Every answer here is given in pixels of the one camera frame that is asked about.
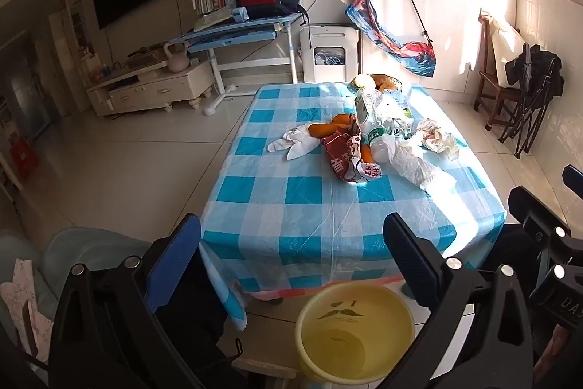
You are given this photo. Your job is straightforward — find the blue checkered tablecloth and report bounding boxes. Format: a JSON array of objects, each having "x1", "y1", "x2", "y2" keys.
[{"x1": 199, "y1": 81, "x2": 509, "y2": 332}]

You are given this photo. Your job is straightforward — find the wooden chair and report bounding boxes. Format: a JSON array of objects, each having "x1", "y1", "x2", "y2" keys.
[{"x1": 473, "y1": 12, "x2": 525, "y2": 130}]

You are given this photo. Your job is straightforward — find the black folding chair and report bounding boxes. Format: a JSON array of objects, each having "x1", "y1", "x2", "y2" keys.
[{"x1": 497, "y1": 83, "x2": 555, "y2": 160}]

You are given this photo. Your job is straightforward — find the floral pink cloth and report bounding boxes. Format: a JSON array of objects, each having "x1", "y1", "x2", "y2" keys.
[{"x1": 0, "y1": 259, "x2": 54, "y2": 365}]

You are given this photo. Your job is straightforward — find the pink kettlebell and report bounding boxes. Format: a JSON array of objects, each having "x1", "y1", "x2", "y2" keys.
[{"x1": 164, "y1": 42, "x2": 189, "y2": 74}]

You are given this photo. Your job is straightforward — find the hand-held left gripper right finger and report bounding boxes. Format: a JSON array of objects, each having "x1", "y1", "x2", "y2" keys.
[{"x1": 378, "y1": 213, "x2": 536, "y2": 389}]

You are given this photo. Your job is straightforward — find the white display cabinet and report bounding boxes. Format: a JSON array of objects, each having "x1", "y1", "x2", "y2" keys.
[{"x1": 48, "y1": 0, "x2": 99, "y2": 98}]

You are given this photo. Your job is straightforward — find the colourful printed bag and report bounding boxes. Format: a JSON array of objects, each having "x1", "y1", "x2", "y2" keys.
[{"x1": 345, "y1": 0, "x2": 437, "y2": 78}]

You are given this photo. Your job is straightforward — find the clear plastic bottle green label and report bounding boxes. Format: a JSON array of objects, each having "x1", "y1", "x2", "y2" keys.
[{"x1": 357, "y1": 90, "x2": 399, "y2": 163}]

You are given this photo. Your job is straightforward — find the white air purifier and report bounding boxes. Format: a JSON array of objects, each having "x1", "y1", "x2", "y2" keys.
[{"x1": 299, "y1": 22, "x2": 361, "y2": 84}]

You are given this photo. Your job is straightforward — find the dark fruit bowl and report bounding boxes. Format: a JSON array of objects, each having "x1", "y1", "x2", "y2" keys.
[{"x1": 349, "y1": 74, "x2": 404, "y2": 94}]

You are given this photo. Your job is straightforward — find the white cushion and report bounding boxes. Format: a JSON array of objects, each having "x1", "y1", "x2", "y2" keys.
[{"x1": 485, "y1": 13, "x2": 525, "y2": 88}]

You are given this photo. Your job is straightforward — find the white television stand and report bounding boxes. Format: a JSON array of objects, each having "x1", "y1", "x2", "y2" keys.
[{"x1": 86, "y1": 58, "x2": 215, "y2": 118}]

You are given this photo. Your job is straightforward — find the clear plastic packaging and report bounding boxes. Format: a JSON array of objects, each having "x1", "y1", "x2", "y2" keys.
[{"x1": 353, "y1": 87, "x2": 415, "y2": 139}]

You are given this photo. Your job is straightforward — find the open book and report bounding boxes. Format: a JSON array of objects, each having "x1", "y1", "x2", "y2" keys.
[{"x1": 193, "y1": 6, "x2": 238, "y2": 32}]

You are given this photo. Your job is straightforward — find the grey green chair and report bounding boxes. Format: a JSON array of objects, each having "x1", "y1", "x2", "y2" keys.
[{"x1": 0, "y1": 227, "x2": 151, "y2": 389}]

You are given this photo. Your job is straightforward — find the black jacket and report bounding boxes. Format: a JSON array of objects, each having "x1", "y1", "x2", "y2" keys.
[{"x1": 504, "y1": 43, "x2": 566, "y2": 98}]

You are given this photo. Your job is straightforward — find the blue white study desk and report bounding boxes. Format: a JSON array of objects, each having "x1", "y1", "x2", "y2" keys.
[{"x1": 166, "y1": 16, "x2": 305, "y2": 117}]

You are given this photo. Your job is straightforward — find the black floor cable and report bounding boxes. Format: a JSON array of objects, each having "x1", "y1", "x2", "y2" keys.
[{"x1": 227, "y1": 338, "x2": 245, "y2": 365}]

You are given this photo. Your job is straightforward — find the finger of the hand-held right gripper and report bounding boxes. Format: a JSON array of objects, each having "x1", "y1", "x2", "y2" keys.
[
  {"x1": 507, "y1": 186, "x2": 583, "y2": 280},
  {"x1": 562, "y1": 164, "x2": 583, "y2": 190}
]

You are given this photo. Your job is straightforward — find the yellow plastic bucket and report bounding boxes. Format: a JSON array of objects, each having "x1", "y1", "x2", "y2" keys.
[{"x1": 294, "y1": 282, "x2": 416, "y2": 385}]

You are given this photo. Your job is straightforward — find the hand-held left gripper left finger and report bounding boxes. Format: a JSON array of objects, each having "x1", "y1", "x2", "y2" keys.
[{"x1": 48, "y1": 213, "x2": 202, "y2": 389}]

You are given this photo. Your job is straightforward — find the white plastic bag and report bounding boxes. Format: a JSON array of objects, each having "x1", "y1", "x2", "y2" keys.
[{"x1": 391, "y1": 134, "x2": 458, "y2": 192}]

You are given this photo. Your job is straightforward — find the red snack wrapper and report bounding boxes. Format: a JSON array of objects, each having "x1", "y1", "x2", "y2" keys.
[{"x1": 322, "y1": 128, "x2": 383, "y2": 184}]

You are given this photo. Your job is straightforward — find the red stool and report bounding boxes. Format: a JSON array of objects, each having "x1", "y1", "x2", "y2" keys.
[{"x1": 8, "y1": 138, "x2": 40, "y2": 178}]

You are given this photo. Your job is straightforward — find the dark flat box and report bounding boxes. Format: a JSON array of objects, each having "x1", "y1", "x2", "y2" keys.
[{"x1": 125, "y1": 47, "x2": 167, "y2": 69}]

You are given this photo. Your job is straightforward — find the large white tissue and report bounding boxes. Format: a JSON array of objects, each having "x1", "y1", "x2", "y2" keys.
[{"x1": 266, "y1": 124, "x2": 322, "y2": 162}]

